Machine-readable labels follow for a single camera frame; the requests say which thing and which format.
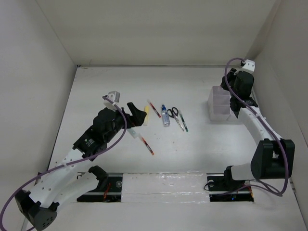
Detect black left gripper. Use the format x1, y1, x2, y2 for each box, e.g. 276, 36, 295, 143
104, 103, 146, 142

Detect yellow highlighter marker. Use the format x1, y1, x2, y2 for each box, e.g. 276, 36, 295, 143
143, 105, 150, 126

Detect orange red pen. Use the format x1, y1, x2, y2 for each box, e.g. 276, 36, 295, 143
128, 128, 154, 155

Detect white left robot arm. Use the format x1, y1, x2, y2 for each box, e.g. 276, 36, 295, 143
15, 103, 147, 231

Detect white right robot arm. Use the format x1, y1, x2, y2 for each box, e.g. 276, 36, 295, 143
219, 68, 295, 190

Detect red pen with white cap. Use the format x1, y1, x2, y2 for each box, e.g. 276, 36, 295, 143
147, 100, 161, 118

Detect blue spray bottle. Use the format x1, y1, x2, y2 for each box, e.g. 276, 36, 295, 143
162, 104, 170, 127

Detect white compartment organizer box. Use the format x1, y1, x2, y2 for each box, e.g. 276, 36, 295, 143
207, 86, 242, 125

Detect green pen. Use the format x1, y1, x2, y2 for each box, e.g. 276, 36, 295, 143
179, 110, 189, 132

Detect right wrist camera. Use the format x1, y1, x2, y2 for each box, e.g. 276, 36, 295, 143
239, 59, 256, 74

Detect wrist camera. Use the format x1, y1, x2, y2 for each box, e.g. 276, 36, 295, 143
103, 91, 120, 111
239, 59, 256, 74

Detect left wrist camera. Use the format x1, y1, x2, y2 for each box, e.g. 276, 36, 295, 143
103, 91, 120, 111

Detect black handled scissors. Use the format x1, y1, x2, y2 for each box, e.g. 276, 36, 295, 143
167, 107, 184, 131

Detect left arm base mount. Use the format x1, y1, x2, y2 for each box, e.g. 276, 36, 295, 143
77, 166, 123, 203

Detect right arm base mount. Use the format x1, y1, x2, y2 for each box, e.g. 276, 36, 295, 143
204, 173, 254, 202

